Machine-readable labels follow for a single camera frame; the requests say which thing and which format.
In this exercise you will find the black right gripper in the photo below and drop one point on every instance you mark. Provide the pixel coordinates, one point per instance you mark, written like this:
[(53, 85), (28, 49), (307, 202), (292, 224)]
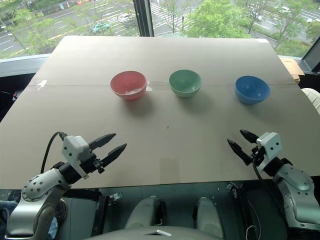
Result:
[(258, 155)]

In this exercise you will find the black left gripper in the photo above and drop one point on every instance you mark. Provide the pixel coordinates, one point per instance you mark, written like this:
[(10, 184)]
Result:
[(91, 163)]

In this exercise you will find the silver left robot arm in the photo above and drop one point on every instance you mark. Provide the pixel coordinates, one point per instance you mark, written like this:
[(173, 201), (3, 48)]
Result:
[(37, 190)]

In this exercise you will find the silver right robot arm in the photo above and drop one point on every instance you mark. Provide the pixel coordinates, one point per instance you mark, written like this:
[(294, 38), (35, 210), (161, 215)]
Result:
[(297, 185)]

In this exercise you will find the blue bowl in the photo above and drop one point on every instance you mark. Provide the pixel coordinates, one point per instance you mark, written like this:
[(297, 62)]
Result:
[(251, 90)]

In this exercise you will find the brown cardboard sheet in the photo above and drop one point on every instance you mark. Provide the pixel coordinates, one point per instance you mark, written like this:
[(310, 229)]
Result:
[(160, 120)]

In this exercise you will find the pink red bowl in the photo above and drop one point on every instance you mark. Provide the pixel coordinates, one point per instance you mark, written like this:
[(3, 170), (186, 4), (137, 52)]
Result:
[(127, 83)]

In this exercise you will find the clear tape piece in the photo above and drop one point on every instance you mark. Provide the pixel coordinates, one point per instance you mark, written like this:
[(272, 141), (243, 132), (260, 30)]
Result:
[(149, 86)]

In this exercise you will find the grey rounded robot leg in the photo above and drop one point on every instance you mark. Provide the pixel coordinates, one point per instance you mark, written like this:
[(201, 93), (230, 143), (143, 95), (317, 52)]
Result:
[(208, 216), (146, 212)]

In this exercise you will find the white rounded object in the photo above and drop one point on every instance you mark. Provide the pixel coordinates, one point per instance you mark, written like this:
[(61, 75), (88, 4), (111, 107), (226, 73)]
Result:
[(312, 96)]

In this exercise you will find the green bowl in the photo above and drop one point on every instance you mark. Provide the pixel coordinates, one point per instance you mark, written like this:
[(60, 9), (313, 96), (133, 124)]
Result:
[(185, 82)]

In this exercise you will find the brown cardboard box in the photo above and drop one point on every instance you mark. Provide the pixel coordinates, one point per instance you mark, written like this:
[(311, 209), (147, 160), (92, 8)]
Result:
[(291, 67)]

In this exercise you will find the grey robot torso edge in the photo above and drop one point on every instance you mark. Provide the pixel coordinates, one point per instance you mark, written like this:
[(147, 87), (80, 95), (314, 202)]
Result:
[(157, 233)]

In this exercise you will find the dark window pillar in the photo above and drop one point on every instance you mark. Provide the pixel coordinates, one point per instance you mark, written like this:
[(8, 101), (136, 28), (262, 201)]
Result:
[(143, 17)]

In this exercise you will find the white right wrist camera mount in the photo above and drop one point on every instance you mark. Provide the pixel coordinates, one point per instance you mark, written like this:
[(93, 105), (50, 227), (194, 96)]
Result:
[(271, 146)]

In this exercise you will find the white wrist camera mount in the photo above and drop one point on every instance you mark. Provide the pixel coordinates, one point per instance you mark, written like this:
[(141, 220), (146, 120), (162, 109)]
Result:
[(75, 148), (271, 146)]

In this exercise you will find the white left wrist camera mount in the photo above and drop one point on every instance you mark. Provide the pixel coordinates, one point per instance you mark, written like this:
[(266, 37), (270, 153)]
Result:
[(75, 148)]

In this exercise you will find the dark slanted window frame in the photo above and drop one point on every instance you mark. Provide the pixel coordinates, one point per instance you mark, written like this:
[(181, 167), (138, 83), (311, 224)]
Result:
[(312, 55)]

